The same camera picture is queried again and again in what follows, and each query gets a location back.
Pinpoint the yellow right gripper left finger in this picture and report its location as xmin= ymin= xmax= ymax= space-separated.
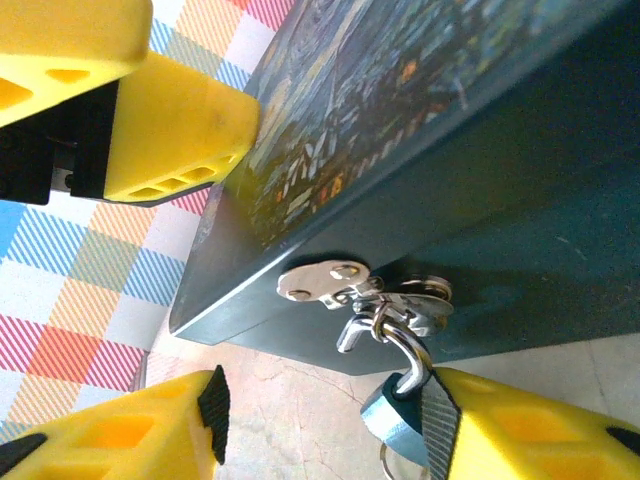
xmin=0 ymin=364 xmax=231 ymax=480

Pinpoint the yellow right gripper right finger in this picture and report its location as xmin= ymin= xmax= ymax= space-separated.
xmin=418 ymin=366 xmax=640 ymax=480

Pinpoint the blue padlock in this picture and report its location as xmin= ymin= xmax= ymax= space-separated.
xmin=337 ymin=312 xmax=436 ymax=471

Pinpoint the silver key ring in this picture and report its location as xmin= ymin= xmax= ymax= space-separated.
xmin=378 ymin=439 xmax=431 ymax=480

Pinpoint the colourful checked striped cloth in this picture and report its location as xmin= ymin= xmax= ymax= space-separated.
xmin=0 ymin=0 xmax=301 ymax=446

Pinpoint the silver metal hasp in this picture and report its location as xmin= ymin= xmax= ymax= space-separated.
xmin=276 ymin=258 xmax=455 ymax=339

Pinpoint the blue box with painting print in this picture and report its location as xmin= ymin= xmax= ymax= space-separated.
xmin=168 ymin=0 xmax=640 ymax=377

